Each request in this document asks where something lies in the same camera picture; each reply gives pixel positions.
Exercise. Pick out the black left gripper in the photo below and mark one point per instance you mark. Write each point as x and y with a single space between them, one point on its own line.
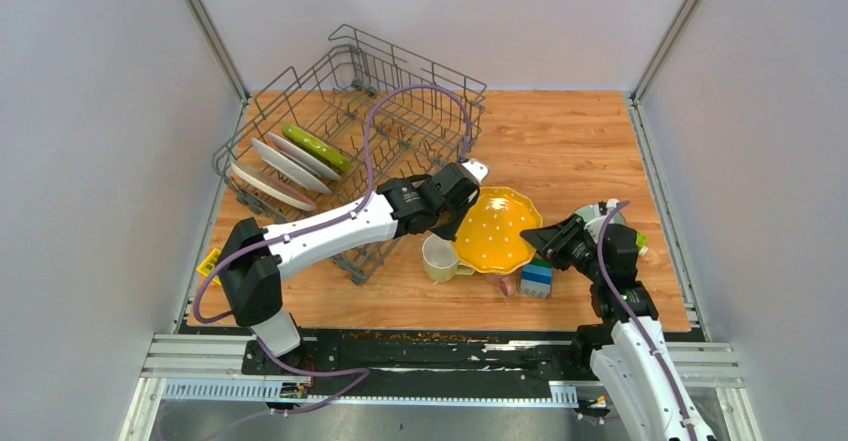
450 234

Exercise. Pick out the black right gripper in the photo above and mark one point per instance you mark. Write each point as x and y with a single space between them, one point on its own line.
550 240

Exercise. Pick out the yellow polka dot plate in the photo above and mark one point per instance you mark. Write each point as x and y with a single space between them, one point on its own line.
489 238

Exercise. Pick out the green scalloped plate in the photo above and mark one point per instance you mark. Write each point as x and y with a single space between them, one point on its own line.
317 147

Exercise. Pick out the grey wire dish rack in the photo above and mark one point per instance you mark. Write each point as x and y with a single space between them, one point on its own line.
393 112

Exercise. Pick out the red and teal floral plate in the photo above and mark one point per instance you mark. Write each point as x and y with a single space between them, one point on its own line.
289 167

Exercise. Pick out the cream and pink plate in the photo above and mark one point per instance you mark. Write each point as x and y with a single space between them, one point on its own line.
272 186

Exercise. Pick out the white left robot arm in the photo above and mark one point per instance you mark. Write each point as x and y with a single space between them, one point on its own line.
256 260

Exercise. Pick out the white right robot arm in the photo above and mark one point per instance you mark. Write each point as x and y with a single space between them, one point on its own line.
626 351

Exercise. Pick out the green blue grey block stack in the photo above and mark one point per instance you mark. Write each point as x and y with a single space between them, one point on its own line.
536 278

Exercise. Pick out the stacked teal and yellow bowls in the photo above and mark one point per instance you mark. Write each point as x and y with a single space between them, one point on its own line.
590 212

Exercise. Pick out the pink mug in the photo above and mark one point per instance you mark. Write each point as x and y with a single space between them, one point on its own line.
507 284

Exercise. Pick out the yellow mug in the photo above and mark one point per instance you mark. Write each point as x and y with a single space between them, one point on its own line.
440 260

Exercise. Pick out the small red yellow green toy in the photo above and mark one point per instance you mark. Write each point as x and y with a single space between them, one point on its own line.
641 243

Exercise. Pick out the yellow red blue toy block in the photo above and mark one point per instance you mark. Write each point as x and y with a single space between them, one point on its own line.
207 265

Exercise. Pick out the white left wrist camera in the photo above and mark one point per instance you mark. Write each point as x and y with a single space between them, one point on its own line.
477 169

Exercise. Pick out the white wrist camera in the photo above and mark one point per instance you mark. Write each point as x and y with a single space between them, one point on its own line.
477 169
602 209

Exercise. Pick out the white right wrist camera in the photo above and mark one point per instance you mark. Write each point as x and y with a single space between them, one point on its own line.
602 209

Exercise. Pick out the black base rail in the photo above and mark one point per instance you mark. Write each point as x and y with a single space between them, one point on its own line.
436 368

